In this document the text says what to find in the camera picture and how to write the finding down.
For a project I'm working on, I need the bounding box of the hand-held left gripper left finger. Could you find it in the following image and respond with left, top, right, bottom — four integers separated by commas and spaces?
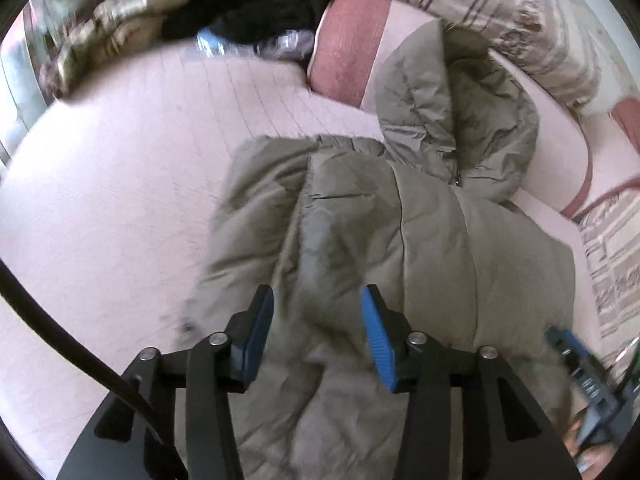
55, 285, 275, 480

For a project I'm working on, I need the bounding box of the black clothing pile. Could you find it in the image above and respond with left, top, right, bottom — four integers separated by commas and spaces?
161, 0, 346, 58

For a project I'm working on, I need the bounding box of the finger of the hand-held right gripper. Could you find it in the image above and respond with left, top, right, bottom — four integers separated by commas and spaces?
545, 327, 623, 446

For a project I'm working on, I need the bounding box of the olive grey puffer jacket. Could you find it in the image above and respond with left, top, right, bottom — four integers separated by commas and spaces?
192, 20, 576, 480

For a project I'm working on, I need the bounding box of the black cable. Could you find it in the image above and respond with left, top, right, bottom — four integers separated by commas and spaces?
0, 260, 188, 480

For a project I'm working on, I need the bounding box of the floral striped cushion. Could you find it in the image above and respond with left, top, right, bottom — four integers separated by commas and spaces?
265, 0, 606, 111
580, 97, 640, 356

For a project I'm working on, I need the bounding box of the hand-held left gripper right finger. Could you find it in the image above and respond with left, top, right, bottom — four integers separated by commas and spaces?
361, 284, 576, 480

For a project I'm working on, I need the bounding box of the person's right hand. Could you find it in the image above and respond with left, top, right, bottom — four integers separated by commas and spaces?
562, 407, 618, 473

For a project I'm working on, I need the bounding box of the beige patterned cloth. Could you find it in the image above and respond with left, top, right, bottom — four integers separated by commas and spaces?
47, 0, 241, 96

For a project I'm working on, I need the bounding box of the long pink bolster pillow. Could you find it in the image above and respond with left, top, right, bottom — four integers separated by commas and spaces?
306, 0, 597, 221

